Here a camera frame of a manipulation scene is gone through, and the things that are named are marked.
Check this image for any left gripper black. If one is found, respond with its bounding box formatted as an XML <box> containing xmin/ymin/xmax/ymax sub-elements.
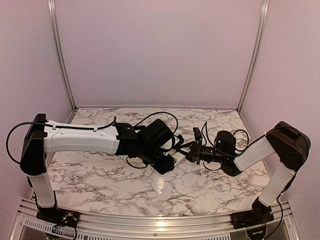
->
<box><xmin>139</xmin><ymin>143</ymin><xmax>175</xmax><ymax>174</ymax></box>

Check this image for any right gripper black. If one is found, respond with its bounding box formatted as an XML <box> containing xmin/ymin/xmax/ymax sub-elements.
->
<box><xmin>176</xmin><ymin>139</ymin><xmax>226</xmax><ymax>165</ymax></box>

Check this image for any white remote control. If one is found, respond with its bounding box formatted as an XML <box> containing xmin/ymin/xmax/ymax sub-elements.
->
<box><xmin>173</xmin><ymin>152</ymin><xmax>186</xmax><ymax>164</ymax></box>

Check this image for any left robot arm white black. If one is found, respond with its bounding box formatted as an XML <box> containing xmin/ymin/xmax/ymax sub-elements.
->
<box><xmin>12</xmin><ymin>113</ymin><xmax>176</xmax><ymax>223</ymax></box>

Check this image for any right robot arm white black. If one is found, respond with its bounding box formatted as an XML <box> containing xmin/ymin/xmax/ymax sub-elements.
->
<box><xmin>174</xmin><ymin>121</ymin><xmax>311</xmax><ymax>224</ymax></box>

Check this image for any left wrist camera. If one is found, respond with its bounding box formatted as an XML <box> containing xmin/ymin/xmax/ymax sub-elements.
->
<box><xmin>172</xmin><ymin>134</ymin><xmax>184</xmax><ymax>150</ymax></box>

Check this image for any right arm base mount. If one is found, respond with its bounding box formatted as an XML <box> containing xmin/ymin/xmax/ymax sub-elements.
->
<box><xmin>230</xmin><ymin>205</ymin><xmax>275</xmax><ymax>229</ymax></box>

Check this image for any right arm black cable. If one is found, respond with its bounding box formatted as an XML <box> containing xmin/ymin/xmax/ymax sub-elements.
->
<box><xmin>201</xmin><ymin>121</ymin><xmax>301</xmax><ymax>236</ymax></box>

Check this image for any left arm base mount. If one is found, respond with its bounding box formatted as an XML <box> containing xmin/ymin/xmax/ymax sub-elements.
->
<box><xmin>36</xmin><ymin>207</ymin><xmax>80</xmax><ymax>228</ymax></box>

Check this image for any front aluminium rail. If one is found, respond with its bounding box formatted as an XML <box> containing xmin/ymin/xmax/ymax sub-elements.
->
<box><xmin>8</xmin><ymin>198</ymin><xmax>301</xmax><ymax>240</ymax></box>

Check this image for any right aluminium frame post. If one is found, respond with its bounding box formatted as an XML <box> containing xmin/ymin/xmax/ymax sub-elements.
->
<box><xmin>237</xmin><ymin>0</ymin><xmax>270</xmax><ymax>113</ymax></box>

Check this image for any aluminium frame post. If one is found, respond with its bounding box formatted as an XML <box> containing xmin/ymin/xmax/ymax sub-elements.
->
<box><xmin>47</xmin><ymin>0</ymin><xmax>77</xmax><ymax>111</ymax></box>
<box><xmin>237</xmin><ymin>0</ymin><xmax>270</xmax><ymax>113</ymax></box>

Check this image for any left aluminium frame post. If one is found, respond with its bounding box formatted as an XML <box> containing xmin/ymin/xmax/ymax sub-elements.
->
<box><xmin>47</xmin><ymin>0</ymin><xmax>77</xmax><ymax>111</ymax></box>

